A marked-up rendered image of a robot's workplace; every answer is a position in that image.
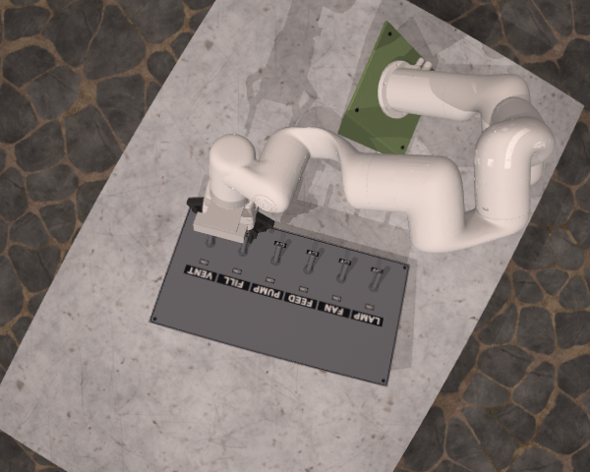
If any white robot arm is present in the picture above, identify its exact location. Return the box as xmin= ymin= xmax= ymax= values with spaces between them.
xmin=193 ymin=58 xmax=556 ymax=253

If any grey switch console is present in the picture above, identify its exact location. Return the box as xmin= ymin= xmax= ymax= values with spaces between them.
xmin=149 ymin=207 xmax=410 ymax=387

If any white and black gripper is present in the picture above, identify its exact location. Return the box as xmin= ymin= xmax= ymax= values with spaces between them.
xmin=187 ymin=181 xmax=274 ymax=244

